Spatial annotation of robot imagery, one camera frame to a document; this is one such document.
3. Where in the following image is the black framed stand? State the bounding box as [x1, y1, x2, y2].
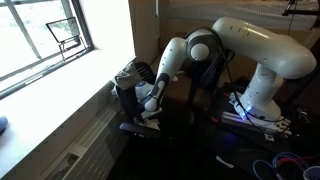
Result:
[45, 16, 89, 62]

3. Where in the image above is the black tripod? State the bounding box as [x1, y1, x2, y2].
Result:
[281, 0, 320, 17]

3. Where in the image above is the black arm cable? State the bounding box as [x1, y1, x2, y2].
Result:
[185, 26, 285, 133]

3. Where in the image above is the window frame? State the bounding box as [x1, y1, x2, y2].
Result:
[0, 0, 95, 101]

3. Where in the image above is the dark grey backpack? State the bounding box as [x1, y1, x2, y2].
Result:
[186, 45, 236, 108]

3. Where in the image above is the blue cable bundle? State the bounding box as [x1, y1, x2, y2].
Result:
[251, 151, 320, 180]

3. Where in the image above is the khaki grey cloth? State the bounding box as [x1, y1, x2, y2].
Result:
[113, 62, 145, 91]

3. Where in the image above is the brown leather armchair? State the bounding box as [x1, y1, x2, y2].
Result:
[149, 31, 255, 112]

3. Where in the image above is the white paper label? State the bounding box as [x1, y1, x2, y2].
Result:
[215, 155, 236, 169]

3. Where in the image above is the black red bar clamp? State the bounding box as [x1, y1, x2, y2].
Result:
[202, 106, 222, 124]

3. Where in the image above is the black slatted office chair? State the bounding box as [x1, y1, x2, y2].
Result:
[114, 61, 196, 148]

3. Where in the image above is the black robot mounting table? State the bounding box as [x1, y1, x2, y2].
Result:
[192, 83, 320, 180]

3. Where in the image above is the white wall radiator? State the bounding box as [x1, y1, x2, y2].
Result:
[39, 99, 132, 180]

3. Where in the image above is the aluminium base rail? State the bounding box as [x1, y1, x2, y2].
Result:
[219, 109, 293, 140]

